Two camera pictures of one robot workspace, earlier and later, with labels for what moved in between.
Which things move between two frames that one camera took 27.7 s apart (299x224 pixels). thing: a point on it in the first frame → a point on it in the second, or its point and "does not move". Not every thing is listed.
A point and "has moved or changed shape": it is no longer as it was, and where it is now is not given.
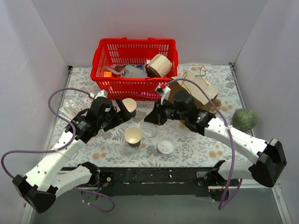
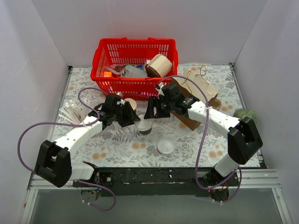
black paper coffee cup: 133,135 → 145,132
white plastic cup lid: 166,146 does not move
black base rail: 147,182 does not move
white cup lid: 149,129 has moved or changed shape
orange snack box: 107,74 does not move
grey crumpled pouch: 135,72 does not move
